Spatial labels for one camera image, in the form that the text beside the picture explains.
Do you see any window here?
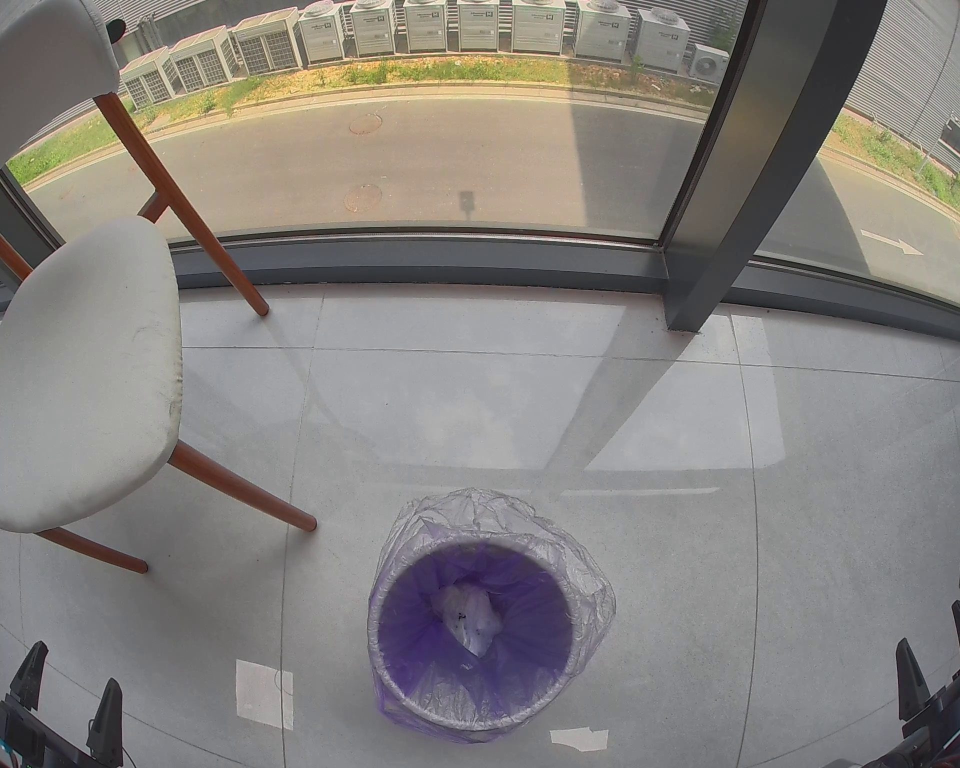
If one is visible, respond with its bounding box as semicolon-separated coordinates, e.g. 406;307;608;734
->
0;0;960;333

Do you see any white paper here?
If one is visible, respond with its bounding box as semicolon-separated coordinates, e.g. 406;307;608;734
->
429;581;506;661

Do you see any purple plastic bag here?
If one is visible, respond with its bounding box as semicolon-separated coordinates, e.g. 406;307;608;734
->
366;487;618;745

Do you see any white trash bin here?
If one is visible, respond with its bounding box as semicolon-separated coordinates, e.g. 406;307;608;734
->
371;532;580;735

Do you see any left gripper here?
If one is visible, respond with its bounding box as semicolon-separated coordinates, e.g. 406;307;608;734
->
0;640;126;768

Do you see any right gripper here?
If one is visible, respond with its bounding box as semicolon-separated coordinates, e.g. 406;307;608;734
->
896;598;960;751

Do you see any white cushioned wooden chair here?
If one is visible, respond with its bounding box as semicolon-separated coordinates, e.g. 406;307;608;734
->
0;0;318;576

